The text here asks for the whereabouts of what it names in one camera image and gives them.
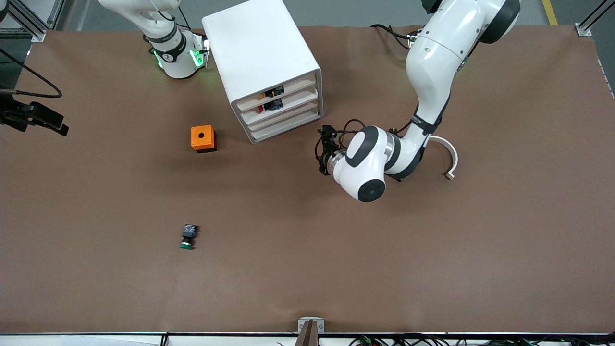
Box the white plastic drawer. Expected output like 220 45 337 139
239 86 320 123
234 72 319 112
248 110 324 144
243 98 321 134

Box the green push button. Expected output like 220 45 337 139
180 224 199 250

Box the white drawer cabinet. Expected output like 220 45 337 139
202 0 324 144

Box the brown table cover mat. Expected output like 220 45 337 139
0 25 615 334

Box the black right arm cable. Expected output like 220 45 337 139
0 48 63 99

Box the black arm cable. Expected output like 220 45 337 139
0 48 63 99
336 119 367 147

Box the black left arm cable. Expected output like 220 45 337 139
336 119 367 147

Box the aluminium frame profile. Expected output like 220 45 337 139
575 0 615 37
47 0 66 30
0 0 47 43

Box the white curved plastic bracket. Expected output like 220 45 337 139
429 136 458 181

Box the orange button enclosure box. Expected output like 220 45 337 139
191 125 217 153

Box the black left base cable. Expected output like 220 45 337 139
370 24 416 49

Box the grey metal mounting bracket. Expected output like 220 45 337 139
297 317 325 334

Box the dark camera mount pole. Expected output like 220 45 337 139
294 321 320 346

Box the white table edge frame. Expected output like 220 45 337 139
0 332 615 346

